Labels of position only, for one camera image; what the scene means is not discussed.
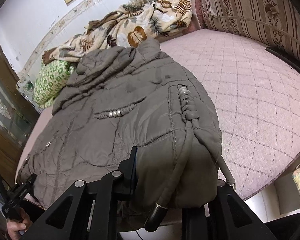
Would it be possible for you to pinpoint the grey hooded puffer jacket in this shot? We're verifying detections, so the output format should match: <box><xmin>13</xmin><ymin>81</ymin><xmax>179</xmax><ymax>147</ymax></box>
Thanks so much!
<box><xmin>17</xmin><ymin>39</ymin><xmax>235</xmax><ymax>231</ymax></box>

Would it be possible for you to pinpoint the person's bare hand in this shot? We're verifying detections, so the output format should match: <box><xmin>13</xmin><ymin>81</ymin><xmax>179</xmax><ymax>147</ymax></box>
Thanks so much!
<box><xmin>7</xmin><ymin>207</ymin><xmax>32</xmax><ymax>240</ymax></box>

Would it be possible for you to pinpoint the dark wooden glass-door wardrobe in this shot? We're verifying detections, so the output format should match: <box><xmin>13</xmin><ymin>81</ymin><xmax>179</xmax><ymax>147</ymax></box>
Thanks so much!
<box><xmin>0</xmin><ymin>45</ymin><xmax>39</xmax><ymax>185</ymax></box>

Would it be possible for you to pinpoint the pink quilted bed cover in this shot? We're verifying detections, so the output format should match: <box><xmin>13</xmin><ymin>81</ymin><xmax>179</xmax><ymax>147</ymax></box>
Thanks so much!
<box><xmin>30</xmin><ymin>29</ymin><xmax>300</xmax><ymax>199</ymax></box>

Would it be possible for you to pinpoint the green white patterned pillow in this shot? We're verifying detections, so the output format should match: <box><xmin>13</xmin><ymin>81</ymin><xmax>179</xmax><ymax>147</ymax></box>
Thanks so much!
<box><xmin>33</xmin><ymin>60</ymin><xmax>77</xmax><ymax>109</ymax></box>

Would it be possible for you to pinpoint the leaf-patterned beige blanket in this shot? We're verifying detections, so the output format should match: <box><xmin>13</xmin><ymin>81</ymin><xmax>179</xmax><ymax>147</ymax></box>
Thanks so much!
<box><xmin>42</xmin><ymin>0</ymin><xmax>192</xmax><ymax>64</ymax></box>

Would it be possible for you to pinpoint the striped floral brown cushion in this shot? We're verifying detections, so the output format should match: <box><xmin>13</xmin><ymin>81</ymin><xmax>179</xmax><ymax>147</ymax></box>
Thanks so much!
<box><xmin>202</xmin><ymin>0</ymin><xmax>300</xmax><ymax>61</ymax></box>

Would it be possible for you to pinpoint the reddish brown padded headboard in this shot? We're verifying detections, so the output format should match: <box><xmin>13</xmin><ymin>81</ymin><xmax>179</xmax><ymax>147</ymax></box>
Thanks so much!
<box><xmin>187</xmin><ymin>0</ymin><xmax>206</xmax><ymax>33</ymax></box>

